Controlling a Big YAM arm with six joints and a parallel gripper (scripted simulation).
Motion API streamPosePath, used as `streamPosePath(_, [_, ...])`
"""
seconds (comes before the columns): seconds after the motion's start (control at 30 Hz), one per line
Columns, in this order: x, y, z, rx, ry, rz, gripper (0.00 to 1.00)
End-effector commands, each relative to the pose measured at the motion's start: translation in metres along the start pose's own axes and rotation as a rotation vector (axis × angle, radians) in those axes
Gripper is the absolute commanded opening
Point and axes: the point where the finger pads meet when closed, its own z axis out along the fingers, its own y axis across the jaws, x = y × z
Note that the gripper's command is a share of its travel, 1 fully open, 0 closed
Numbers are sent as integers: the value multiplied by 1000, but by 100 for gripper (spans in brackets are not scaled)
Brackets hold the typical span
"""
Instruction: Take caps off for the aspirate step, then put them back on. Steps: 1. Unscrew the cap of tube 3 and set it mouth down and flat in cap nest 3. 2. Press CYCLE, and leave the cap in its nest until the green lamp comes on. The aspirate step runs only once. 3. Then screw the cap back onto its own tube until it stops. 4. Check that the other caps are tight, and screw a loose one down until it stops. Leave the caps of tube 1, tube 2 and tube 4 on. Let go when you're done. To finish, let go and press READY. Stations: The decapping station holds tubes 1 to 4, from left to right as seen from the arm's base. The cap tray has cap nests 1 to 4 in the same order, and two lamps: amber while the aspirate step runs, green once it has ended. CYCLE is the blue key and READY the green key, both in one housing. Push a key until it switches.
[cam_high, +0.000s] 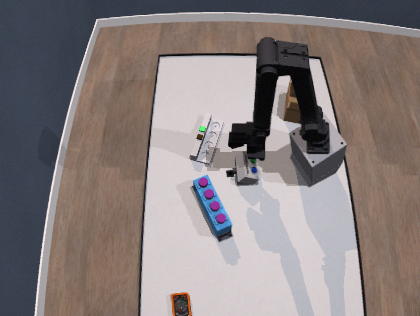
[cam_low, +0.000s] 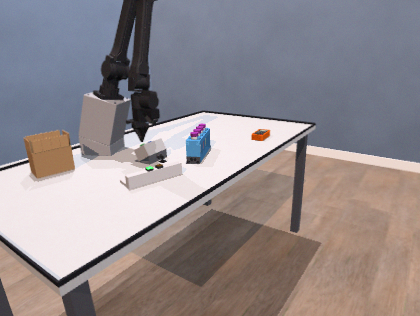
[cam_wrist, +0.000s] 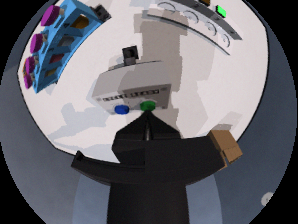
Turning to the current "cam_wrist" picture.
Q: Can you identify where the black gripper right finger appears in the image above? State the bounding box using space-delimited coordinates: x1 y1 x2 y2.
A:
148 110 181 140

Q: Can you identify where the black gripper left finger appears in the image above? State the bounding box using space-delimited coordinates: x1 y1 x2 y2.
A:
114 110 148 140

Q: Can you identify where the small brown cardboard box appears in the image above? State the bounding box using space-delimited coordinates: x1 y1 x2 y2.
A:
206 130 243 168

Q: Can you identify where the purple round cap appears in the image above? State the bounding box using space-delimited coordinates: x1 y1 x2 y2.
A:
24 74 32 89
41 5 60 26
30 33 43 54
26 56 35 74

